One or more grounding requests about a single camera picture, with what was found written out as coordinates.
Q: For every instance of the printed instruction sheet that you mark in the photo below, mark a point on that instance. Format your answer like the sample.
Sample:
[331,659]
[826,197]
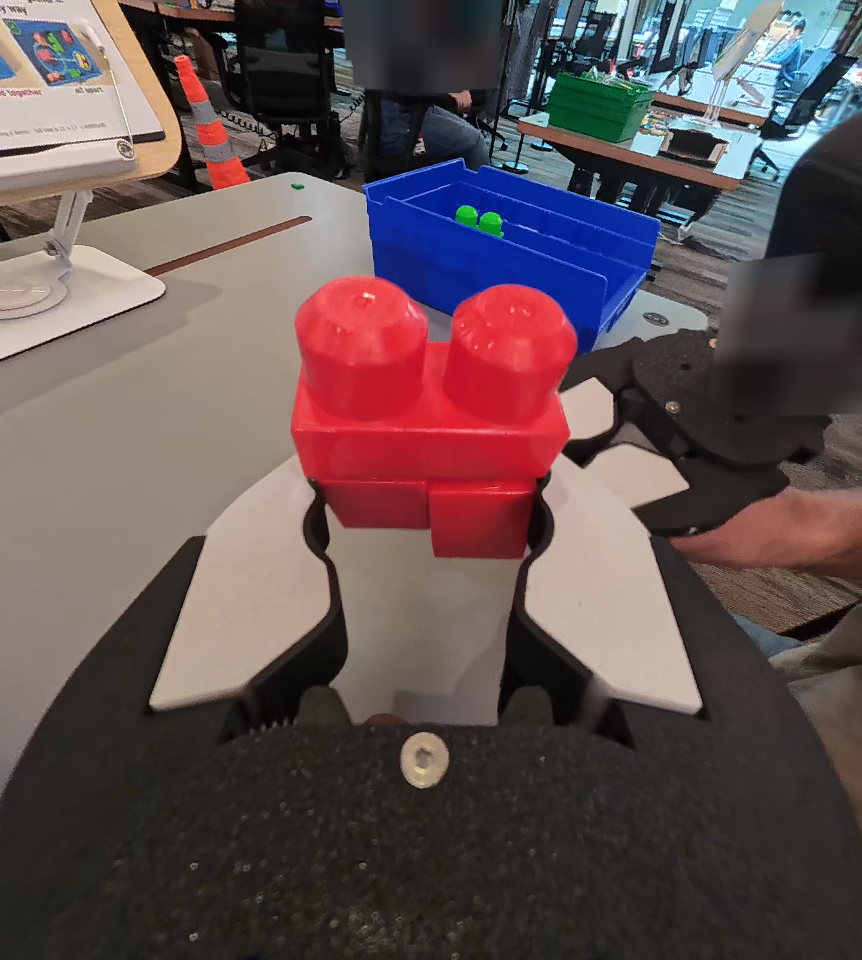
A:
[41,90]

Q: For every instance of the orange traffic cone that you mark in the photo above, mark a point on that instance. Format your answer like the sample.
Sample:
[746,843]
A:
[213,128]

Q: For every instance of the person's jeans leg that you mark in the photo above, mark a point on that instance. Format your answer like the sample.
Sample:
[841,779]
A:
[769,642]

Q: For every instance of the green mega block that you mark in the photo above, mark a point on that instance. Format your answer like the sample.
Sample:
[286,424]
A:
[479,221]

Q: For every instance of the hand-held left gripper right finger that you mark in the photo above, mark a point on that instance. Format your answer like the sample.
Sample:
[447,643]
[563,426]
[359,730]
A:
[619,615]

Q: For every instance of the black office chair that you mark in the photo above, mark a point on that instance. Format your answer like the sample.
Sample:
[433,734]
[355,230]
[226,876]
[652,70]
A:
[284,68]

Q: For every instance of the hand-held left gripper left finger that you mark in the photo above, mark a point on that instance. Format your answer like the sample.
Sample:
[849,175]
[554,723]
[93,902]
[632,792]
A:
[236,615]

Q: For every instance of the red mega block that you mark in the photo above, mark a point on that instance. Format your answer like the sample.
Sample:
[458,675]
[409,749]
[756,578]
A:
[431,405]
[375,503]
[481,518]

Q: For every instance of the blue storage bin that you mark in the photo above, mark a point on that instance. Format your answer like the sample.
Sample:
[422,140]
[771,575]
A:
[521,255]

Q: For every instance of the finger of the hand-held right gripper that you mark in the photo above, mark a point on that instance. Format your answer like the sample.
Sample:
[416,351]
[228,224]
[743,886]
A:
[641,473]
[589,408]

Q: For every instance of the green storage bin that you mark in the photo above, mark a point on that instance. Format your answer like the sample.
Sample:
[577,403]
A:
[599,108]

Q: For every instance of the black round table grommet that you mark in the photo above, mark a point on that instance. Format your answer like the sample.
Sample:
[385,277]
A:
[655,318]

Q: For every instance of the person's right hand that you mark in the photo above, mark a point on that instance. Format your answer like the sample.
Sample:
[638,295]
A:
[761,540]

